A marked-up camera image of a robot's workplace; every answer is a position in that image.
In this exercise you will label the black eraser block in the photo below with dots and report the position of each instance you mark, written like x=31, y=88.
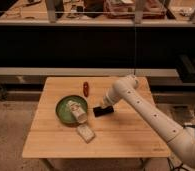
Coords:
x=98, y=111

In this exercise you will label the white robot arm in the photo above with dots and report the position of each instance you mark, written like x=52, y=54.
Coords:
x=179, y=138

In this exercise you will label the red brown small bottle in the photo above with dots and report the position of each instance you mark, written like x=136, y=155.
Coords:
x=86, y=89

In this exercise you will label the green bowl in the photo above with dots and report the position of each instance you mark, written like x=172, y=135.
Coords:
x=63, y=112

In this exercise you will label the beige sponge block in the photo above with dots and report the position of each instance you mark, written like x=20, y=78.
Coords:
x=85, y=132

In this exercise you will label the red tray on shelf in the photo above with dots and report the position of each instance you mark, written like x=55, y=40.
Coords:
x=153, y=9

